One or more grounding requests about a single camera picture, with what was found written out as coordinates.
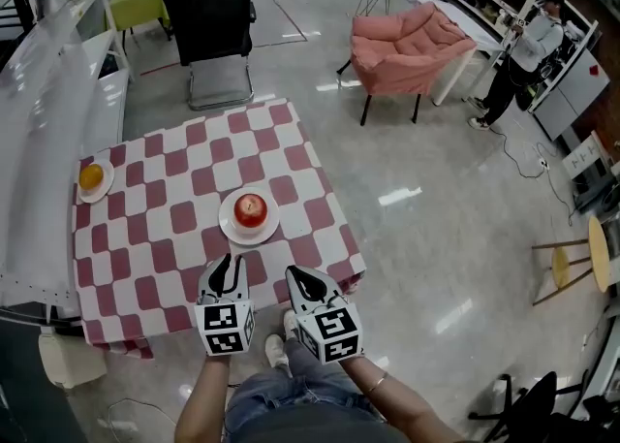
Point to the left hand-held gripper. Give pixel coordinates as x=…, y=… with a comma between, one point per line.
x=225, y=329

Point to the long white table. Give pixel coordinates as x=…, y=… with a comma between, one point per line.
x=477, y=31

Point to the person's white shoe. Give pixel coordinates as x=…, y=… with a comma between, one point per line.
x=289, y=325
x=276, y=351

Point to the beige plastic box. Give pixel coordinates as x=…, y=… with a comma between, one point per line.
x=68, y=358

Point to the large white shelf rack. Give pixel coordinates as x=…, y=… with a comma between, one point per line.
x=43, y=106

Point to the person's right forearm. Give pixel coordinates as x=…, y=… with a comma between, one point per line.
x=402, y=407

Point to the black swivel office chair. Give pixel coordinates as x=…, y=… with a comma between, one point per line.
x=542, y=412

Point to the grey refrigerator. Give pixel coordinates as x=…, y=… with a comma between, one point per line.
x=574, y=92

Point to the black mesh chair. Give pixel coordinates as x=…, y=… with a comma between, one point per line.
x=213, y=24

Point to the orange fruit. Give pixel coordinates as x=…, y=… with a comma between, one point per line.
x=91, y=177

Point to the pink checkered tablecloth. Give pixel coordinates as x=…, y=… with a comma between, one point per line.
x=184, y=189

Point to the small white power strip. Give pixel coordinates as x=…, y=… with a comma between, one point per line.
x=544, y=163

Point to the person's grey jeans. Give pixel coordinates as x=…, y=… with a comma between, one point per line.
x=300, y=412

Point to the red apple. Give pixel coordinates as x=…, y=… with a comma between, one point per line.
x=250, y=211

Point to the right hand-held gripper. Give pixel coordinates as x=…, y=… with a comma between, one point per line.
x=334, y=334

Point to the small white plate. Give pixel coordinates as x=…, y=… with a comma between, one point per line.
x=107, y=179

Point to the wooden stool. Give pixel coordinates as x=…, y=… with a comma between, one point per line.
x=598, y=252

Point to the person's left forearm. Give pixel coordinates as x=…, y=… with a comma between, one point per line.
x=201, y=402

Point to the pink armchair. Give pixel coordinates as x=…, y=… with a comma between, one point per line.
x=407, y=53

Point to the green chair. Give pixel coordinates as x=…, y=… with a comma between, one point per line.
x=138, y=2

